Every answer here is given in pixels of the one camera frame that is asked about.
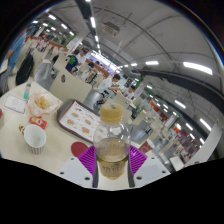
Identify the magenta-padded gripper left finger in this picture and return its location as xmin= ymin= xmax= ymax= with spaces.
xmin=57 ymin=144 xmax=99 ymax=189

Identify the dark brown food tray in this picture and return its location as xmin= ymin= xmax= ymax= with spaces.
xmin=57 ymin=98 xmax=102 ymax=139

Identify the printed paper tray liner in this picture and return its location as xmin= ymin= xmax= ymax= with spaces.
xmin=59 ymin=101 xmax=100 ymax=136

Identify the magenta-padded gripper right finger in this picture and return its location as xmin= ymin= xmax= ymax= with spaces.
xmin=127 ymin=145 xmax=172 ymax=189

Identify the person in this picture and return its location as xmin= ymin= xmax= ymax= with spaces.
xmin=121 ymin=84 xmax=138 ymax=101
xmin=77 ymin=49 xmax=90 ymax=66
xmin=98 ymin=73 xmax=122 ymax=95
xmin=0 ymin=30 xmax=28 ymax=94
xmin=64 ymin=49 xmax=81 ymax=74

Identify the small teal clear bottle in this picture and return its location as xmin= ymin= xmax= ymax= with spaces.
xmin=23 ymin=83 xmax=32 ymax=100

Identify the ceiling air conditioner unit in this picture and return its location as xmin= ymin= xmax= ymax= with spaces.
xmin=101 ymin=21 xmax=121 ymax=37

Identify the red yellow snack packet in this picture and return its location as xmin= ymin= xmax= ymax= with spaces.
xmin=29 ymin=115 xmax=48 ymax=131

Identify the white card red frame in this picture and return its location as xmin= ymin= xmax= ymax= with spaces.
xmin=3 ymin=93 xmax=28 ymax=115

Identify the clear tea bottle yellow cap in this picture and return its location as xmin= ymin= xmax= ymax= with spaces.
xmin=93 ymin=102 xmax=132 ymax=181

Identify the beige chair round hole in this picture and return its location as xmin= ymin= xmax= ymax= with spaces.
xmin=49 ymin=68 xmax=93 ymax=103

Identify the black backpack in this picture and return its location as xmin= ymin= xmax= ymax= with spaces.
xmin=15 ymin=53 xmax=35 ymax=86

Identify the group of ceiling lights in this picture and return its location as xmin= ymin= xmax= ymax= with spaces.
xmin=31 ymin=0 xmax=214 ymax=145

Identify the clear plastic bag with fries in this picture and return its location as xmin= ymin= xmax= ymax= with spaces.
xmin=27 ymin=92 xmax=61 ymax=118

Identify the group of beige chairs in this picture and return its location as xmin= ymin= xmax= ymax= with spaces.
xmin=33 ymin=33 xmax=188 ymax=168

